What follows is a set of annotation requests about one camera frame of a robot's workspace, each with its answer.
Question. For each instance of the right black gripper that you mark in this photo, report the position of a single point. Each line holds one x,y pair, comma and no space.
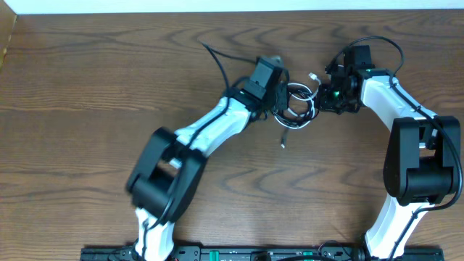
324,104

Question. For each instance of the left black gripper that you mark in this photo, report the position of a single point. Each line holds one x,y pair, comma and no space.
284,98

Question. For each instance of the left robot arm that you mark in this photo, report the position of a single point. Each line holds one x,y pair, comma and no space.
167,174

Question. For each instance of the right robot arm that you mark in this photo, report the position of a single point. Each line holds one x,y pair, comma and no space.
422,171

